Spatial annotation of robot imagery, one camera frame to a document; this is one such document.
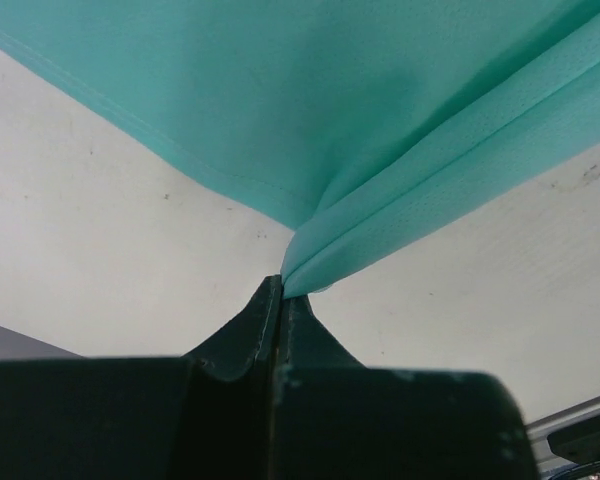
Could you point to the teal t-shirt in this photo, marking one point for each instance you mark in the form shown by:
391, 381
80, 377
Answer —
362, 126

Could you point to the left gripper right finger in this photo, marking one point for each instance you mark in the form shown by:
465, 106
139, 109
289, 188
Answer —
304, 342

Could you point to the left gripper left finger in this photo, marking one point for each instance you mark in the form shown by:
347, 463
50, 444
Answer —
231, 352

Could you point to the aluminium table frame rail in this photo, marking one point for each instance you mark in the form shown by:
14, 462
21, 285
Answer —
566, 444

